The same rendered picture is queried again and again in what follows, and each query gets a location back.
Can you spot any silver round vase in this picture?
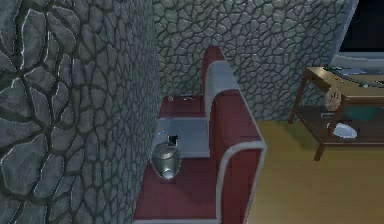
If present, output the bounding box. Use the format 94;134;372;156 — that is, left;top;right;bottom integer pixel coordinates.
150;134;183;181

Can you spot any red and grey sofa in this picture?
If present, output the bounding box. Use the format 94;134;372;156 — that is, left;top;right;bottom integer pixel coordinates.
132;45;268;224

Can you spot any brown wooden table with shelf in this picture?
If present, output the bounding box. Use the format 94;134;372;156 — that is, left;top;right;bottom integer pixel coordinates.
288;65;384;162

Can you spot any white bowl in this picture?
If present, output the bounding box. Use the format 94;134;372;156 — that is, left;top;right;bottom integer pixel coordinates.
326;122;358;140

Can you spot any black television set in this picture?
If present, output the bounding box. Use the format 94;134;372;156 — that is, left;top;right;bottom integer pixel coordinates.
328;0;384;72

